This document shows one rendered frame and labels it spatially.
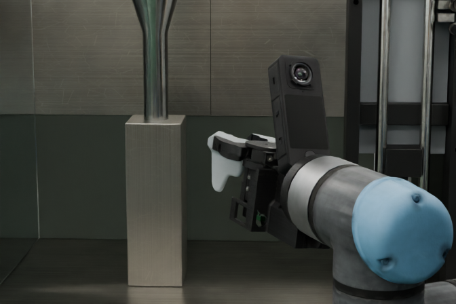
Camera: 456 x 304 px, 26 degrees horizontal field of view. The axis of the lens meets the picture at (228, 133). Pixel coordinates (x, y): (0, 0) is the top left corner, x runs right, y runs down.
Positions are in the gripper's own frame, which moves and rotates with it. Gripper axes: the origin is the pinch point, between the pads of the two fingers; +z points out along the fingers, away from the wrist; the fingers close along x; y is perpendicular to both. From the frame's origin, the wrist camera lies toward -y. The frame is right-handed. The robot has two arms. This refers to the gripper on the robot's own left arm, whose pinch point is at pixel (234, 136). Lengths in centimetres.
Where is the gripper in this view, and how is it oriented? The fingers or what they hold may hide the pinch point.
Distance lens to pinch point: 107.0
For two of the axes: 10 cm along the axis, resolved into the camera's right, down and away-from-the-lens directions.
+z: -4.0, -1.6, 9.0
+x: 9.1, 0.6, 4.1
